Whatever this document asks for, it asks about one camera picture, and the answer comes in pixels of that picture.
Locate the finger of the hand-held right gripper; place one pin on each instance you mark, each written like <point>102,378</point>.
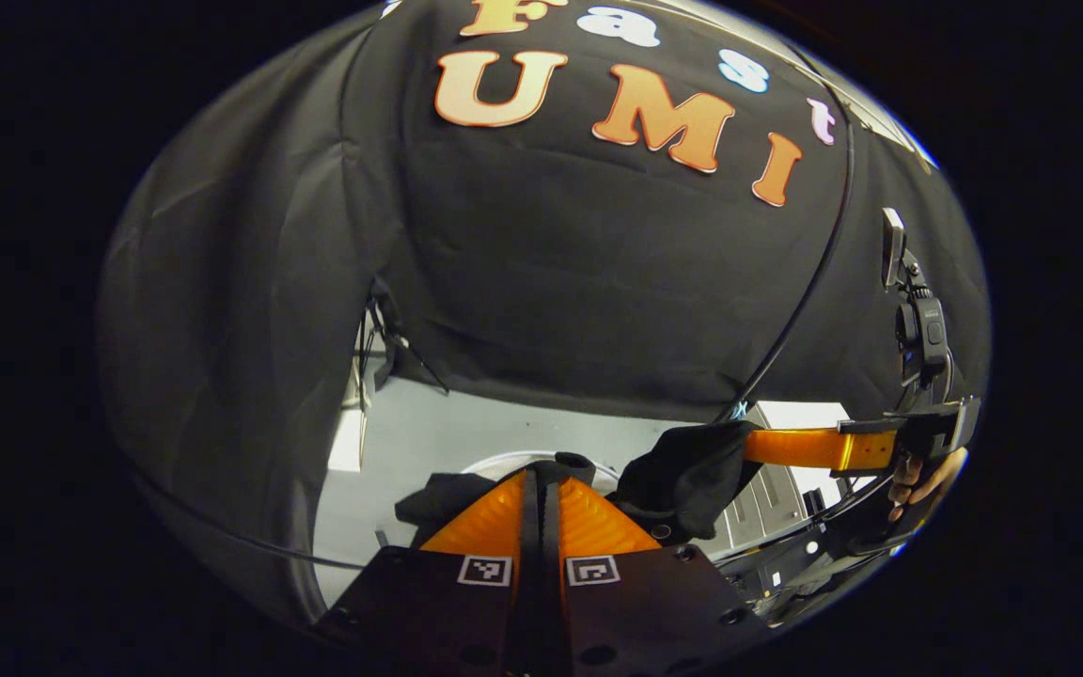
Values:
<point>805,448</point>

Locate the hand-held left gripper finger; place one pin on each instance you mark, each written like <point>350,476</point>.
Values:
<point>551,583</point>
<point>532,583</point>

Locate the black knitted garment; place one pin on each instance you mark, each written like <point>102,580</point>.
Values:
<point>682,470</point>

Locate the small pale blue clip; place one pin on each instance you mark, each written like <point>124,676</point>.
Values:
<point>739,409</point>

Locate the black metal stand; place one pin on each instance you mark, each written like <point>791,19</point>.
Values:
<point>396,338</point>

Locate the black backdrop cloth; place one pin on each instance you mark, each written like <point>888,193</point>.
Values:
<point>551,282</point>

